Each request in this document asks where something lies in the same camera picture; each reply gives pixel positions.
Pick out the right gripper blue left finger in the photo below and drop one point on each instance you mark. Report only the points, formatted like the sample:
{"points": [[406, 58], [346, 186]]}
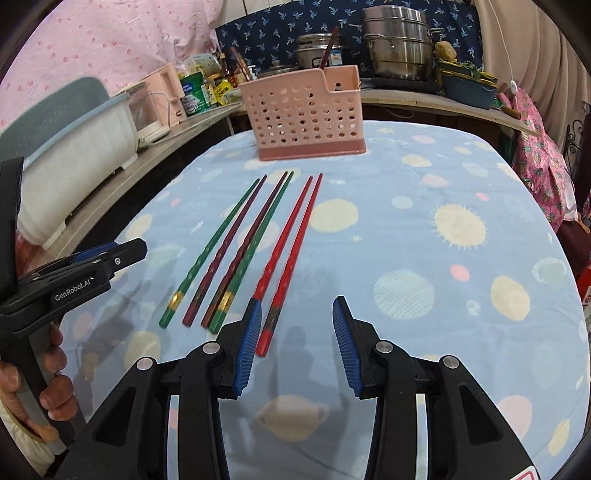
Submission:
{"points": [[247, 337]]}

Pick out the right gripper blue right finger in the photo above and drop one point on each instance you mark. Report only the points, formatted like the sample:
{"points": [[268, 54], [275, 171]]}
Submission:
{"points": [[349, 346]]}

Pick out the green chopstick gold band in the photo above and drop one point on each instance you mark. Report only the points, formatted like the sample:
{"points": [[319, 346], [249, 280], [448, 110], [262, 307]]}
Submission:
{"points": [[181, 290]]}

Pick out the green chopstick dark band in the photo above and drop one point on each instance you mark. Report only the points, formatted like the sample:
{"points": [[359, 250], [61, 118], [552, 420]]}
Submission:
{"points": [[229, 295]]}

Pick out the bright red black-band chopstick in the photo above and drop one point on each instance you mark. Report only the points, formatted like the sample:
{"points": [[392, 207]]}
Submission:
{"points": [[266, 337]]}

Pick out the dark red patterned chopstick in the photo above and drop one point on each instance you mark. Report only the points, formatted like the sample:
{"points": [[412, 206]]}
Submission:
{"points": [[205, 283]]}

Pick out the dark maroon wavy chopstick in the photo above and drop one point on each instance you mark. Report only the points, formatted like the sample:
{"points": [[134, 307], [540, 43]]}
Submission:
{"points": [[328, 48]]}

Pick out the person's left hand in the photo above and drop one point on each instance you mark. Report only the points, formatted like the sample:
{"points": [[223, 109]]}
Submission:
{"points": [[34, 390]]}

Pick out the blue planet-print tablecloth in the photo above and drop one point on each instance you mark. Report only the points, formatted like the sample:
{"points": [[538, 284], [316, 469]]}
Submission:
{"points": [[429, 235]]}

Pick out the white dish rack blue lid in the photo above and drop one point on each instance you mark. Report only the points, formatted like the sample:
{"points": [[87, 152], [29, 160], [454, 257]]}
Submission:
{"points": [[71, 142]]}

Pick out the white blender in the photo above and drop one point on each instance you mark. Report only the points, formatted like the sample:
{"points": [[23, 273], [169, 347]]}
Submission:
{"points": [[149, 128]]}

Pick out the pink perforated utensil basket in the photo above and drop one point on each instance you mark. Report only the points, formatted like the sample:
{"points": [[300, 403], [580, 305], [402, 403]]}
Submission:
{"points": [[306, 113]]}

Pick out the wooden counter shelf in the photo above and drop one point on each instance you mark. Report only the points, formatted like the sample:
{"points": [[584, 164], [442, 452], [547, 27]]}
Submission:
{"points": [[201, 127]]}

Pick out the pink electric kettle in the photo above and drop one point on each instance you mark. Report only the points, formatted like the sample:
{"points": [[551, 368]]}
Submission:
{"points": [[166, 93]]}

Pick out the green milk powder can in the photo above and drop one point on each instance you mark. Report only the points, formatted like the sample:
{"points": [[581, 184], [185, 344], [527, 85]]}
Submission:
{"points": [[195, 99]]}

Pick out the pink floral apron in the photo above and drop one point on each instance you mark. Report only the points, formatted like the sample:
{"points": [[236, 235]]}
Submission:
{"points": [[540, 165]]}

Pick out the yellow snack packet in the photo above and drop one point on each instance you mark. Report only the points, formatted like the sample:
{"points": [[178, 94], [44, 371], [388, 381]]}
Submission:
{"points": [[221, 90]]}

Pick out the small steel lidded pot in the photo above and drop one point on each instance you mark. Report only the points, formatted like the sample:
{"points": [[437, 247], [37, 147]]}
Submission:
{"points": [[276, 69]]}

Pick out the dark blue plastic basin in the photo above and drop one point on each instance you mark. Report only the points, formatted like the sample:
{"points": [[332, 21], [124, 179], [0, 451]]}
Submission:
{"points": [[468, 91]]}

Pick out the pink dotted curtain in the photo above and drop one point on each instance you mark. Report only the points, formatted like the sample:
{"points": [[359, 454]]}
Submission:
{"points": [[117, 42]]}

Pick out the silver rice cooker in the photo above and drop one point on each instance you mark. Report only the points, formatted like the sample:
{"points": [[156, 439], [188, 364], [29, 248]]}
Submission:
{"points": [[311, 49]]}

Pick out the yellow colander with greens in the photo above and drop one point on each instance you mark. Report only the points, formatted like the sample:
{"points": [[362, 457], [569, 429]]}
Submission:
{"points": [[463, 70]]}

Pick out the large steel steamer pot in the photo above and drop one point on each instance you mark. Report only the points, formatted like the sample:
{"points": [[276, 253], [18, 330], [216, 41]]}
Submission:
{"points": [[400, 42]]}

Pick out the navy floral backsplash cloth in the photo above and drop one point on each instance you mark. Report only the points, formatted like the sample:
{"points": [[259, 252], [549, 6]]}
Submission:
{"points": [[271, 34]]}

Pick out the beige hanging curtain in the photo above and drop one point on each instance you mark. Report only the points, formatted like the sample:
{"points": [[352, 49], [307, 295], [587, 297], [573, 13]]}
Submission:
{"points": [[522, 44]]}

